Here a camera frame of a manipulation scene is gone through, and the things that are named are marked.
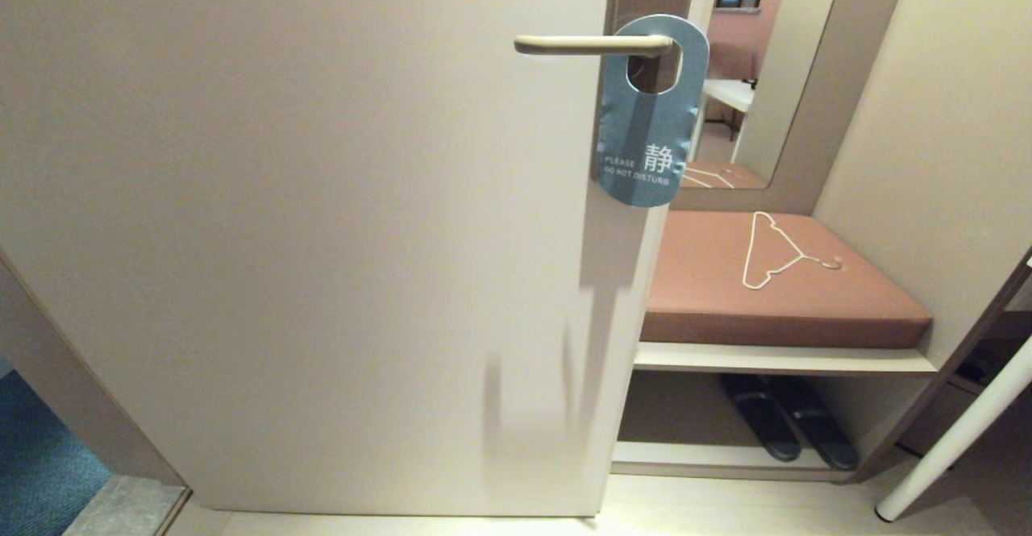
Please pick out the blue do-not-disturb door hanger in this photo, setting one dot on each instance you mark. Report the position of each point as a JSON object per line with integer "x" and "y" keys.
{"x": 645, "y": 133}

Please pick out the beige room door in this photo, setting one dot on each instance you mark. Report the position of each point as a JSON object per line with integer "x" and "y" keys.
{"x": 322, "y": 238}

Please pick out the brown bench cushion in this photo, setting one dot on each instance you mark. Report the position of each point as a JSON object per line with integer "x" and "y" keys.
{"x": 709, "y": 294}

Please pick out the beige bench shelf unit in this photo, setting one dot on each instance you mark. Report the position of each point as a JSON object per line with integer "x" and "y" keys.
{"x": 774, "y": 357}

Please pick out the dark slipper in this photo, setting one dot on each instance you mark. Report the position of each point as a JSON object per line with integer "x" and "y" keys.
{"x": 822, "y": 431}
{"x": 762, "y": 419}

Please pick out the white round table leg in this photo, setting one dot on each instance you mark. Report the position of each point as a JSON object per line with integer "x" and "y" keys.
{"x": 951, "y": 439}

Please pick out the wall mirror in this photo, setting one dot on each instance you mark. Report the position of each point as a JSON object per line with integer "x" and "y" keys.
{"x": 790, "y": 76}

